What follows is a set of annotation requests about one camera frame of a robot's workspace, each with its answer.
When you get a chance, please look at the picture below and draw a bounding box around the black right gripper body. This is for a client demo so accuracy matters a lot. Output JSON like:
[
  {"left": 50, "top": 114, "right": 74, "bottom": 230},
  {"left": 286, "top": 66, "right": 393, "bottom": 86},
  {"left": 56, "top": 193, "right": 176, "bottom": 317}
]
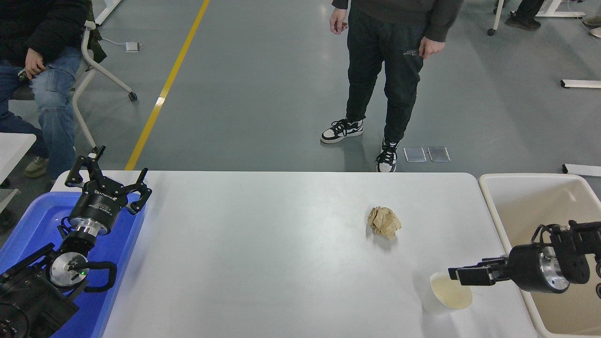
[{"left": 507, "top": 243, "right": 552, "bottom": 292}]

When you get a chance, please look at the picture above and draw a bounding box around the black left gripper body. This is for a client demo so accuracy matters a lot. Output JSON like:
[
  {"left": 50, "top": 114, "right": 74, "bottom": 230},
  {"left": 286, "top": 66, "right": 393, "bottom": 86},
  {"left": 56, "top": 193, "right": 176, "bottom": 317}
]
[{"left": 69, "top": 177, "right": 127, "bottom": 230}]

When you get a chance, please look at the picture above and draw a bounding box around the white paper cup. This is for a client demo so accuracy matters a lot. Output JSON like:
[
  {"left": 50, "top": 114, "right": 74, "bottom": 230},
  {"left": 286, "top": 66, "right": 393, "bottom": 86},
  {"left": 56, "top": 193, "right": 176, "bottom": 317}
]
[{"left": 421, "top": 271, "right": 474, "bottom": 316}]

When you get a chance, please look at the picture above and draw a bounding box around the tan paper ball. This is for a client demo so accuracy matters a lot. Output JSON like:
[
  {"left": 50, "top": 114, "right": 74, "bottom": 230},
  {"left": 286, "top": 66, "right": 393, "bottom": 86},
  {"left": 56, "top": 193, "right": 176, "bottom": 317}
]
[{"left": 367, "top": 207, "right": 402, "bottom": 240}]

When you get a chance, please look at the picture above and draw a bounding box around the seated person's hand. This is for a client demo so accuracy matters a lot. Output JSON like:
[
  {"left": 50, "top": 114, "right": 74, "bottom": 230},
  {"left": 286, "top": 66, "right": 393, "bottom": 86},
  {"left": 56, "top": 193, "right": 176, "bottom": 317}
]
[{"left": 24, "top": 48, "right": 46, "bottom": 79}]

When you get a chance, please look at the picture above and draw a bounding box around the standing person's left hand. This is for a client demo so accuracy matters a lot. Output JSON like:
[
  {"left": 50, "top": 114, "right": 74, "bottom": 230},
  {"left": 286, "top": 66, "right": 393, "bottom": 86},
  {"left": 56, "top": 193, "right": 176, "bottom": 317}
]
[{"left": 418, "top": 37, "right": 446, "bottom": 59}]

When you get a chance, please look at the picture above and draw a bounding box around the standing person's right hand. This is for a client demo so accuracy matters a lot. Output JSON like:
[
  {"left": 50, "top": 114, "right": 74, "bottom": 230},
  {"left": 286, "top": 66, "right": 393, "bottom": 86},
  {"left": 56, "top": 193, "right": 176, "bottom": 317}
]
[{"left": 330, "top": 8, "right": 349, "bottom": 36}]

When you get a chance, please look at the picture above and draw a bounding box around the large pale plastic bin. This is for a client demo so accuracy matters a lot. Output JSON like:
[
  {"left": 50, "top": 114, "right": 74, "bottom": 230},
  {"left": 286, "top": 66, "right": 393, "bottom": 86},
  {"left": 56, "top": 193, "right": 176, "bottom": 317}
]
[{"left": 478, "top": 173, "right": 601, "bottom": 338}]

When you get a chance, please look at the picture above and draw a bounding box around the blue plastic tray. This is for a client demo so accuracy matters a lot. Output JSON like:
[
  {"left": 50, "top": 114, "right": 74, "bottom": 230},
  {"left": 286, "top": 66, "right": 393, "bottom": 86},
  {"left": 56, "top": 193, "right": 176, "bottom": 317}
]
[{"left": 0, "top": 192, "right": 147, "bottom": 338}]

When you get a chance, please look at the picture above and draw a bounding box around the seated person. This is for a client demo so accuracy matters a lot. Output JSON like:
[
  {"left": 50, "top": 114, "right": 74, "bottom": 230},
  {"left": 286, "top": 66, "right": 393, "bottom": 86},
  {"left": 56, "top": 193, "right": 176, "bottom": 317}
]
[{"left": 0, "top": 0, "right": 92, "bottom": 180}]

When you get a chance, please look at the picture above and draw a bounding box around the small white side table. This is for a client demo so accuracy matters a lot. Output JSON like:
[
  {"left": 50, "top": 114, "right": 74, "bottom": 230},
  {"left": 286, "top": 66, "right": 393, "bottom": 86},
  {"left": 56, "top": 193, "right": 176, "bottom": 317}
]
[{"left": 0, "top": 133, "right": 37, "bottom": 184}]

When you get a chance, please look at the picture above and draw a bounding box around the white table foot bar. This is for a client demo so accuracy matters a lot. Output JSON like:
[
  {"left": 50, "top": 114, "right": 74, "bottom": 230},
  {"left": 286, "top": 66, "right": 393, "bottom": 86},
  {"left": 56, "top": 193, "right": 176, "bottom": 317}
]
[
  {"left": 535, "top": 10, "right": 586, "bottom": 18},
  {"left": 560, "top": 79, "right": 601, "bottom": 89},
  {"left": 562, "top": 163, "right": 601, "bottom": 177}
]

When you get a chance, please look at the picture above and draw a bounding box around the standing person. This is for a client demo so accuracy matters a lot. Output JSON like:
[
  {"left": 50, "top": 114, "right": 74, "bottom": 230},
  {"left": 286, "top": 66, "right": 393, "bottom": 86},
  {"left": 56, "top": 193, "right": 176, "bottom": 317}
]
[{"left": 321, "top": 0, "right": 464, "bottom": 173}]

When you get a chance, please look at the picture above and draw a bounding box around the person with dark shoes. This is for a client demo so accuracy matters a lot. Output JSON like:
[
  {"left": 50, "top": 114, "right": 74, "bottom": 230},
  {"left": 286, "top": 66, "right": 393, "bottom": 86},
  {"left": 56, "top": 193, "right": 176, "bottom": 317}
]
[{"left": 505, "top": 0, "right": 545, "bottom": 31}]

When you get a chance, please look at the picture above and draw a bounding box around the person with pale shoes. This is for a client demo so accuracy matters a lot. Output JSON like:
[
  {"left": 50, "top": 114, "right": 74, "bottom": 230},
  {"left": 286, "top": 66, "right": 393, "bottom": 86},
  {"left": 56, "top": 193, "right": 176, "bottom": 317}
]
[{"left": 582, "top": 13, "right": 601, "bottom": 38}]

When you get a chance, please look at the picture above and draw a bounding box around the white frame chair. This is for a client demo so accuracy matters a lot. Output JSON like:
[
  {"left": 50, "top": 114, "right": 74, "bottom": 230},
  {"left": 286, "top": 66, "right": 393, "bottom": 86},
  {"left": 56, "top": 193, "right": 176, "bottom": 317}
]
[{"left": 10, "top": 14, "right": 138, "bottom": 158}]

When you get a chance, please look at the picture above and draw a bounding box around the white table leg frame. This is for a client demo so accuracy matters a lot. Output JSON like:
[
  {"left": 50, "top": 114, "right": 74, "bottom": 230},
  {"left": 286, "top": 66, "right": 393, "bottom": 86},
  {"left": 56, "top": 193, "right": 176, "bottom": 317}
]
[{"left": 94, "top": 0, "right": 122, "bottom": 26}]

